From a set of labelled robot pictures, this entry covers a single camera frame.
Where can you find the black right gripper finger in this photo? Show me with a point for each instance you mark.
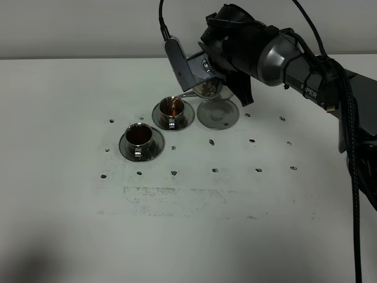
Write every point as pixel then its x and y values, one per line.
pixel 240 85

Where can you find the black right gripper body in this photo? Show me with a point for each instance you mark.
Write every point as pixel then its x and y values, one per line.
pixel 236 43

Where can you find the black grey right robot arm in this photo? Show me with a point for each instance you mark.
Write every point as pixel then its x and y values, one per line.
pixel 349 96

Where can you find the stainless steel teapot saucer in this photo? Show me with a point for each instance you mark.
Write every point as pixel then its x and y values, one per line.
pixel 218 115

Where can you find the far stainless steel saucer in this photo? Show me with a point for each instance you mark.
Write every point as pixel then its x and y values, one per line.
pixel 189 116

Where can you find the far stainless steel teacup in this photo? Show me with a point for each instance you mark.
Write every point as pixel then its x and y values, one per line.
pixel 171 111

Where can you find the stainless steel teacup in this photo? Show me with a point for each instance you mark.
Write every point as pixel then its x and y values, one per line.
pixel 138 139
pixel 171 111

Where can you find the near stainless steel saucer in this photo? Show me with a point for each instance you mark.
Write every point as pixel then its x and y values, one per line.
pixel 155 150

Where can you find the near stainless steel teacup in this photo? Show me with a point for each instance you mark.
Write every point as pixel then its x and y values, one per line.
pixel 138 139

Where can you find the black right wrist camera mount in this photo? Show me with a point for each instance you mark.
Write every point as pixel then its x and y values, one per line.
pixel 191 71

